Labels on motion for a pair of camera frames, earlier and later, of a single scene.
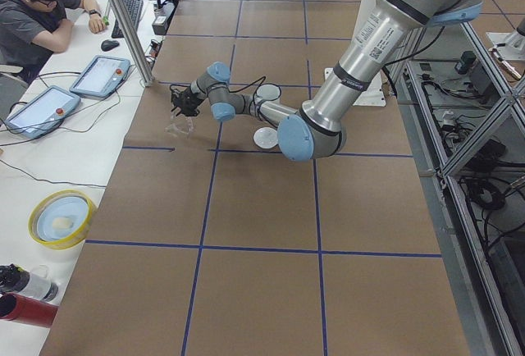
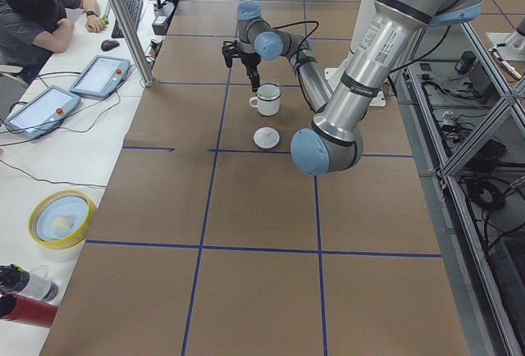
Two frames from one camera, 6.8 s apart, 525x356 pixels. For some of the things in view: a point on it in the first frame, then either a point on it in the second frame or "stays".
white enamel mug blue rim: (268, 92) stays
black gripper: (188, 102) -> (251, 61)
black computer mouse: (108, 44) stays
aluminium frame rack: (467, 131) stays
